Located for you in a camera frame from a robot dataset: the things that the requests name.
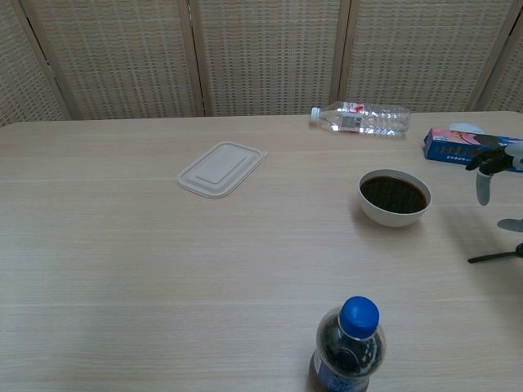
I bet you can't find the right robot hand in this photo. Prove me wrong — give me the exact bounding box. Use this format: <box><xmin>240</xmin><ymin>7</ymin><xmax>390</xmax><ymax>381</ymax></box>
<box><xmin>465</xmin><ymin>140</ymin><xmax>523</xmax><ymax>234</ymax></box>

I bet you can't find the black plastic spoon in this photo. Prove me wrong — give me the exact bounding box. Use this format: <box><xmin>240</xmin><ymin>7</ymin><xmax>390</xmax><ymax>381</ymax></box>
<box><xmin>467</xmin><ymin>242</ymin><xmax>523</xmax><ymax>264</ymax></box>

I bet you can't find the white bowl with dark liquid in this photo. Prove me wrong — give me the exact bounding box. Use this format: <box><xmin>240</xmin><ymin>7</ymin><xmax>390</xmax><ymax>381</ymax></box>
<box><xmin>358</xmin><ymin>168</ymin><xmax>432</xmax><ymax>228</ymax></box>

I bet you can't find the blue cookie box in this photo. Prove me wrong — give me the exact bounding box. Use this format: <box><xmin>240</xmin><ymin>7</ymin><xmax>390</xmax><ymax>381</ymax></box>
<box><xmin>420</xmin><ymin>127</ymin><xmax>523</xmax><ymax>175</ymax></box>

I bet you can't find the clear plastic water bottle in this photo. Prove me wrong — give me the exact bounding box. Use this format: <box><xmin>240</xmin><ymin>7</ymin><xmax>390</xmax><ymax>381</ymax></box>
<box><xmin>309</xmin><ymin>101</ymin><xmax>412</xmax><ymax>139</ymax></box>

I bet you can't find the cola bottle with blue cap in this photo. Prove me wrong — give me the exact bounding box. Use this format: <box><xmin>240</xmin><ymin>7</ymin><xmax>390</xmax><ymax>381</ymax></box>
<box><xmin>309</xmin><ymin>296</ymin><xmax>387</xmax><ymax>392</ymax></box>

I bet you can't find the woven folding screen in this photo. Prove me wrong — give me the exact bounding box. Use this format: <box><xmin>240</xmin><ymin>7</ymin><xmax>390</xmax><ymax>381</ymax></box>
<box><xmin>0</xmin><ymin>0</ymin><xmax>523</xmax><ymax>128</ymax></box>

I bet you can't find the beige rectangular container lid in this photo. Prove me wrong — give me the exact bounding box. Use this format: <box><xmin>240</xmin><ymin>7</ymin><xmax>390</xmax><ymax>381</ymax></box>
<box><xmin>176</xmin><ymin>140</ymin><xmax>268</xmax><ymax>201</ymax></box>

